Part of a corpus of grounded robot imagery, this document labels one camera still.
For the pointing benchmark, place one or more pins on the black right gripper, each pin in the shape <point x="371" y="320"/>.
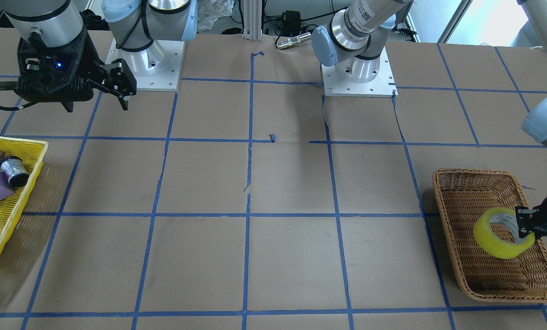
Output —
<point x="91" y="58"/>

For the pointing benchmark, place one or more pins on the yellow tape roll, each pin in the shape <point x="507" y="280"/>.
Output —
<point x="495" y="246"/>

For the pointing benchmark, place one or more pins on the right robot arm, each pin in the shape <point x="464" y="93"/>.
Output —
<point x="134" y="24"/>

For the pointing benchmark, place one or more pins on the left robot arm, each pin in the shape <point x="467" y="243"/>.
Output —
<point x="354" y="33"/>

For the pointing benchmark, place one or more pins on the brown wicker basket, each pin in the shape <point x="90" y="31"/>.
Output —
<point x="462" y="196"/>

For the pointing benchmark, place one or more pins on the small dark can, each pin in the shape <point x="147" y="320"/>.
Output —
<point x="15" y="172"/>

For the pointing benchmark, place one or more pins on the yellow plastic basket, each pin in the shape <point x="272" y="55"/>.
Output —
<point x="32" y="153"/>

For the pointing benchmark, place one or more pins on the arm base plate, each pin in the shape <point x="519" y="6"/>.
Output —
<point x="156" y="68"/>
<point x="360" y="78"/>

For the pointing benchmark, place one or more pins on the aluminium frame post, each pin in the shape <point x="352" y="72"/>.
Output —
<point x="252" y="19"/>

